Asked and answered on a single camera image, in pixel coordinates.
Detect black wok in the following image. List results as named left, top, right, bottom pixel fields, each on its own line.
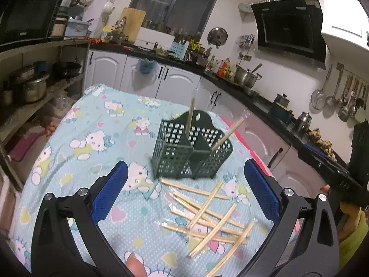
left=52, top=61, right=83, bottom=78

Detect white wall cabinet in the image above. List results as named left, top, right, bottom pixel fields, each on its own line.
left=320, top=0, right=369, bottom=55

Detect steel pot on shelf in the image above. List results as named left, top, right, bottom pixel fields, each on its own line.
left=21, top=73, right=49, bottom=103

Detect blue plastic bag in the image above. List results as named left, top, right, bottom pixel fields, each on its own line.
left=138, top=58, right=158, bottom=74

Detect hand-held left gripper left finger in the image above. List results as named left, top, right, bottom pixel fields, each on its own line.
left=30, top=160, right=129, bottom=277

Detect blue knife block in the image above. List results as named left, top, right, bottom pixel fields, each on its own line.
left=170, top=41, right=190, bottom=60

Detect person's left hand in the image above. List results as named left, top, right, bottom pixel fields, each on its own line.
left=126, top=251, right=147, bottom=277

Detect yellow jar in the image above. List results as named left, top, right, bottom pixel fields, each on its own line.
left=100, top=27, right=114, bottom=42

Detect row of spice jars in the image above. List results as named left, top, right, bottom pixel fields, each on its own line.
left=141, top=20, right=202, bottom=42

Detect wire mesh strainer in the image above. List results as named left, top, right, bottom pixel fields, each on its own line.
left=310, top=65, right=332, bottom=111

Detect wooden cutting board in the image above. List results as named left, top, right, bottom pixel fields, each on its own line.
left=119, top=7, right=146, bottom=42

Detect wooden shelf rack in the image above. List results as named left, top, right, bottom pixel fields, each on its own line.
left=0, top=39, right=91, bottom=191

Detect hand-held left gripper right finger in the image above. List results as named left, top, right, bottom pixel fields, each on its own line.
left=244, top=159, right=341, bottom=277

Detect kitchen faucet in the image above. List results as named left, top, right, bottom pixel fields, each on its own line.
left=115, top=16, right=127, bottom=39

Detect hanging kitchen tools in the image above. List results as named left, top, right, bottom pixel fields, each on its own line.
left=239, top=35, right=256, bottom=61

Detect bamboo chopstick pair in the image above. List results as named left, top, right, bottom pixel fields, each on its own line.
left=185, top=87, right=200, bottom=137
left=212, top=110, right=248, bottom=151

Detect person's right forearm green sleeve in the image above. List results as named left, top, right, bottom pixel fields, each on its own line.
left=339, top=208, right=369, bottom=269

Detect steel kettle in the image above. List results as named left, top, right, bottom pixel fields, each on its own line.
left=297, top=111, right=313, bottom=135

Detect black microwave oven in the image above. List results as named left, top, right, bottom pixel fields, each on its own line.
left=0, top=0, right=62, bottom=45

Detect cartoon cat printed blanket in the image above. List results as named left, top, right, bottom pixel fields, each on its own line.
left=13, top=84, right=292, bottom=277

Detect person's right hand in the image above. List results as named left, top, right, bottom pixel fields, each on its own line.
left=319, top=184, right=364, bottom=241

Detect dark blue pot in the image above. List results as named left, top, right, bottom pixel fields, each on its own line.
left=271, top=92, right=295, bottom=122

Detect dark kitchen window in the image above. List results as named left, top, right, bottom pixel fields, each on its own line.
left=128, top=0, right=227, bottom=35

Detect hanging pot lid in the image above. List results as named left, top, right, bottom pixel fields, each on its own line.
left=208, top=27, right=228, bottom=47

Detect large stainless steel pot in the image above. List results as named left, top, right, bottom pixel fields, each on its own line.
left=234, top=63, right=262, bottom=87

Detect pile of ginger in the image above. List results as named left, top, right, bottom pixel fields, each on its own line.
left=308, top=128, right=336, bottom=160

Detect pile of bamboo chopsticks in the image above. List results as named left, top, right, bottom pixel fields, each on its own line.
left=157, top=177, right=256, bottom=277

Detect steel ladle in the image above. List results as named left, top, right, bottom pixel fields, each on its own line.
left=326, top=71, right=345, bottom=107
left=338, top=75, right=354, bottom=122

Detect white countertop box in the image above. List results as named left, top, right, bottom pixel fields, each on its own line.
left=134, top=27, right=177, bottom=49

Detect row of condiment bottles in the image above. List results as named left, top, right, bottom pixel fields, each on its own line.
left=205, top=55, right=235, bottom=78

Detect green plastic utensil basket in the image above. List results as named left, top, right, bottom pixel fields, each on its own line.
left=151, top=110, right=233, bottom=179

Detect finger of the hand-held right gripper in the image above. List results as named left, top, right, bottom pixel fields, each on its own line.
left=304, top=144, right=348, bottom=169

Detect black range hood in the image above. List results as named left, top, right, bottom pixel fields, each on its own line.
left=250, top=0, right=326, bottom=70

